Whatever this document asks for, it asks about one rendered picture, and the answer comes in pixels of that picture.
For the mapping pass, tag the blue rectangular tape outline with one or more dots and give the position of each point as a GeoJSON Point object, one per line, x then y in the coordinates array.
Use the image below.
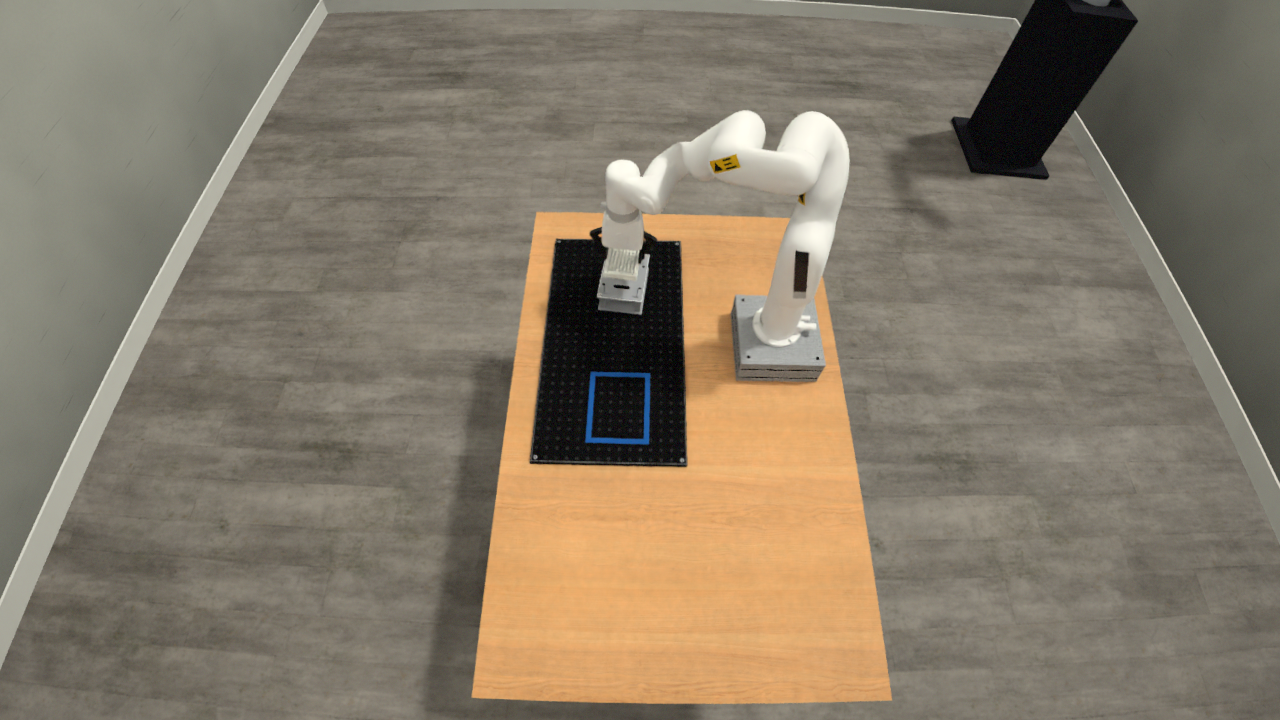
{"type": "Point", "coordinates": [646, 409]}

